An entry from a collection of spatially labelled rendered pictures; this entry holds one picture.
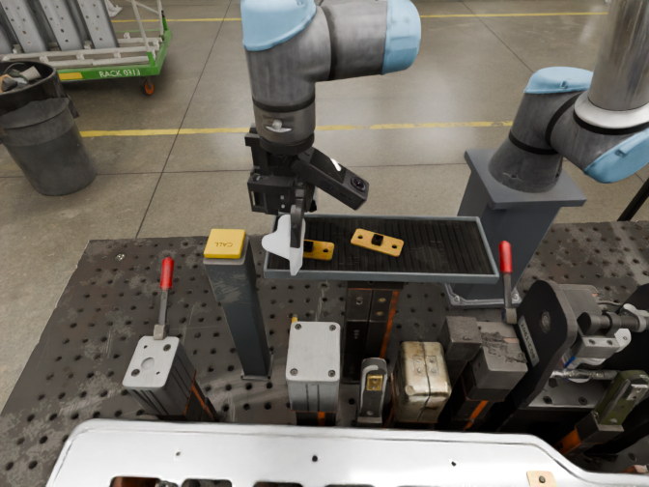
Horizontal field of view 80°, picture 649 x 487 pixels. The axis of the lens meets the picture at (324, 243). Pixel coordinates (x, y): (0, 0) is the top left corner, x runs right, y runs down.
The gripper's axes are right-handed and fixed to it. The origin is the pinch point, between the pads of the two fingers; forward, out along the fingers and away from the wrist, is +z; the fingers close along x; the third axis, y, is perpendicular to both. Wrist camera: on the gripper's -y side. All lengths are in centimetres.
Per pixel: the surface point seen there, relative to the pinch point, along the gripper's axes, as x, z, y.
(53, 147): -131, 83, 184
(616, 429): 15, 19, -52
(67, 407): 18, 48, 56
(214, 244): 1.6, 1.8, 15.7
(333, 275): 4.8, 1.9, -5.1
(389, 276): 3.6, 1.8, -13.8
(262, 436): 25.1, 17.7, 2.7
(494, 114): -286, 118, -103
